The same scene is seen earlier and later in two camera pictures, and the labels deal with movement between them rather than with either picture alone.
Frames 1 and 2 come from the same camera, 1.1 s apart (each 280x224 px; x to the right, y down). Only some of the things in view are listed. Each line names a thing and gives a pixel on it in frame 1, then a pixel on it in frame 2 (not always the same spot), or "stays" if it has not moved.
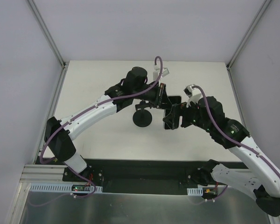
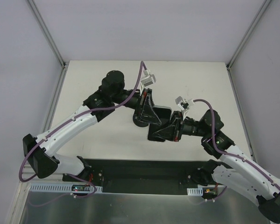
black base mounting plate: [136, 176] stays
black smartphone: [174, 100] to [164, 114]
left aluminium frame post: [48, 34] stays
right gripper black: [178, 115] to [178, 126]
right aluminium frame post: [245, 38] stays
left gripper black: [161, 95] to [142, 105]
